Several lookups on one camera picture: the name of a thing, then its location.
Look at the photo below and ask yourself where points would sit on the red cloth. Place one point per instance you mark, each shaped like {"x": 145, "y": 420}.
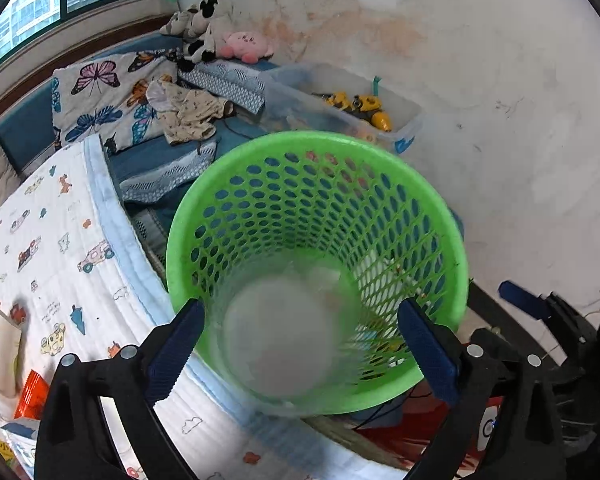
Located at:
{"x": 420, "y": 440}

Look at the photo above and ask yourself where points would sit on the blue sofa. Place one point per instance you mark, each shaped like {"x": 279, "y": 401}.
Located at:
{"x": 25, "y": 130}

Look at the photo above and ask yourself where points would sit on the pink round plush toy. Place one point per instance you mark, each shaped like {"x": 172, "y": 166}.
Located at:
{"x": 245, "y": 46}

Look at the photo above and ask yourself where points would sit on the cream paper cup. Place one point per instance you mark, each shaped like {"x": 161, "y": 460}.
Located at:
{"x": 0, "y": 355}

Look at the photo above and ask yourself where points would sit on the blue patterned quilt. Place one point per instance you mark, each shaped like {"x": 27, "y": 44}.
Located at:
{"x": 230, "y": 82}
{"x": 165, "y": 175}

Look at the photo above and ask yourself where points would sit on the beige printed child's garment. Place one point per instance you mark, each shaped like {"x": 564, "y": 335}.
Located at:
{"x": 190, "y": 115}

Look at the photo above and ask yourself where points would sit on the clear plastic storage bin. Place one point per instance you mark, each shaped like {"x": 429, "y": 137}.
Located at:
{"x": 405, "y": 110}

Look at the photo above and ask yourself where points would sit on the white car print blanket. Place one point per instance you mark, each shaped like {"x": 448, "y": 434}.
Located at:
{"x": 55, "y": 260}

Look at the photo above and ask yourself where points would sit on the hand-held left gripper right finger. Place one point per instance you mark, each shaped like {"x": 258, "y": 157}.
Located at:
{"x": 430, "y": 355}

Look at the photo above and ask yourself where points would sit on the orange snack packet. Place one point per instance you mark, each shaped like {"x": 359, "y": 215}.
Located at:
{"x": 30, "y": 395}

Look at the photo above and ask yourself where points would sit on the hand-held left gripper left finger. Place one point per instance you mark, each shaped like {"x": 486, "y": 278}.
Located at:
{"x": 175, "y": 352}

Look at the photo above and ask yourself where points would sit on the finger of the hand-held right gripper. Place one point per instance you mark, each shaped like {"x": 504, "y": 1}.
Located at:
{"x": 522, "y": 300}

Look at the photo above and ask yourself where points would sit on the green framed window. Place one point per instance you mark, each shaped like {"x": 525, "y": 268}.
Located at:
{"x": 30, "y": 5}

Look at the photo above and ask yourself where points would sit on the yellow black toy truck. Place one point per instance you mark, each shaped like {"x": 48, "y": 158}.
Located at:
{"x": 372, "y": 110}
{"x": 339, "y": 101}

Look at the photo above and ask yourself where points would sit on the black white cow plush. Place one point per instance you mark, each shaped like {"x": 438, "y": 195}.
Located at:
{"x": 207, "y": 25}

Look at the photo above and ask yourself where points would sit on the teal plastic stick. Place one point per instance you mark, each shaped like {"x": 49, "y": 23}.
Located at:
{"x": 377, "y": 85}

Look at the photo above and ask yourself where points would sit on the green plastic mesh basket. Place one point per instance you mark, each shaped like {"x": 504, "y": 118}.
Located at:
{"x": 300, "y": 139}

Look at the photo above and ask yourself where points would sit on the grey striped plush toy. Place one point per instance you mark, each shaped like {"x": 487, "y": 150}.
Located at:
{"x": 177, "y": 22}

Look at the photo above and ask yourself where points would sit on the butterfly print pillow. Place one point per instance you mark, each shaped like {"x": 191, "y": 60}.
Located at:
{"x": 100, "y": 105}

